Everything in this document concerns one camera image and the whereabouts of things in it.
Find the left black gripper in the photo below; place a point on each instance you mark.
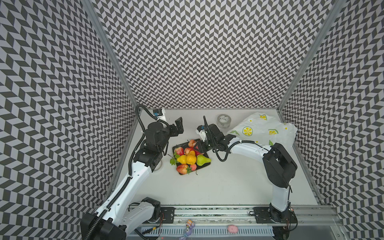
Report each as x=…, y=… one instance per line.
x=179, y=125

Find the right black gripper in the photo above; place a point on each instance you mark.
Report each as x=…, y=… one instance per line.
x=203, y=144

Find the red fake strawberry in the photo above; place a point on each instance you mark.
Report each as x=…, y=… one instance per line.
x=197, y=153

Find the orange fake fruit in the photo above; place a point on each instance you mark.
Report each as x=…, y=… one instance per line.
x=191, y=143

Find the green fake pear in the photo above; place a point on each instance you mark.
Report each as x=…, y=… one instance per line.
x=202, y=160

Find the yellow fake lemon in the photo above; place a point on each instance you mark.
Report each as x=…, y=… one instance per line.
x=182, y=159

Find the small red fake fruit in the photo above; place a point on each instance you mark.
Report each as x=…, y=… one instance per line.
x=193, y=167

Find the red peach fake fruit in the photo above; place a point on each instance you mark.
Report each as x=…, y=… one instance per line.
x=184, y=169

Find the white plastic bag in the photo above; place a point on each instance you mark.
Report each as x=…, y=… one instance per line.
x=265, y=130

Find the peach fake apple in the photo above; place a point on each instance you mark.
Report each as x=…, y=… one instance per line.
x=179, y=151

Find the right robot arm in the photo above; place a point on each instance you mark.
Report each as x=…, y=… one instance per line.
x=279, y=166

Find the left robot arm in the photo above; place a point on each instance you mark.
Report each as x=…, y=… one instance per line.
x=112, y=220

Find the beige tape roll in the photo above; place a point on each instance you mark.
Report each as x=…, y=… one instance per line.
x=159, y=166

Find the grey tape roll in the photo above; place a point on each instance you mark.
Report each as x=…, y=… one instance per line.
x=224, y=121

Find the purple toy figure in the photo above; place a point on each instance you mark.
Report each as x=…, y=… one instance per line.
x=190, y=225

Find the pink round toy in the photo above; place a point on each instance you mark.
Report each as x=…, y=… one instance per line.
x=232, y=229

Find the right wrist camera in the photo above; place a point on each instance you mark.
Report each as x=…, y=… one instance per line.
x=202, y=132

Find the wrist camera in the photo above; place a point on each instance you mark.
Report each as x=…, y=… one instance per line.
x=160, y=114
x=202, y=132

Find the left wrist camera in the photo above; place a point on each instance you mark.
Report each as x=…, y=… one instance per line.
x=160, y=114

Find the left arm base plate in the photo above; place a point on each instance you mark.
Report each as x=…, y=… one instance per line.
x=167, y=215

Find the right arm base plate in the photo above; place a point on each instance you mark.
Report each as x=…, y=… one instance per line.
x=267, y=214

